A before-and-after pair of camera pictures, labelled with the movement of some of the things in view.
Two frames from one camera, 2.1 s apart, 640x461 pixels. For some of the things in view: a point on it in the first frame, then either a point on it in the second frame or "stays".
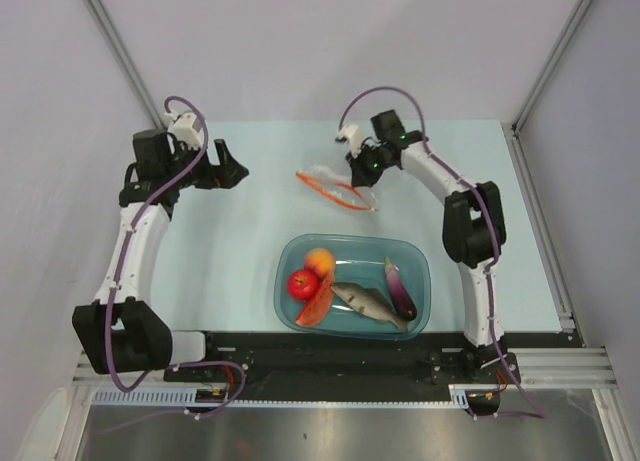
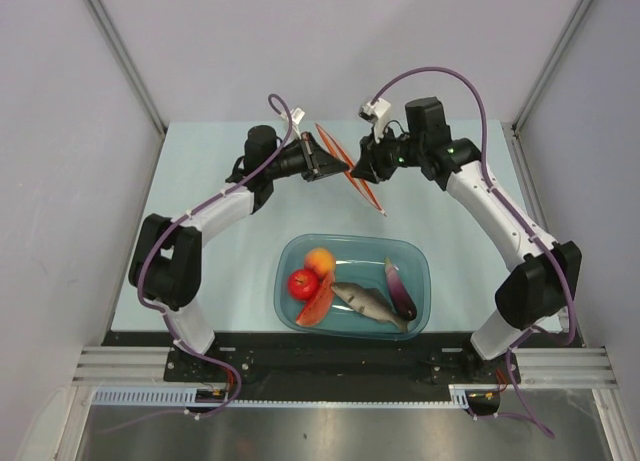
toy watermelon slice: [320, 303] stays
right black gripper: [362, 177] stays
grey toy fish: [369, 302] stays
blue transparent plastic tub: [360, 261] stays
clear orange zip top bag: [336, 188] -> [340, 155]
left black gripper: [226, 175] -> [317, 162]
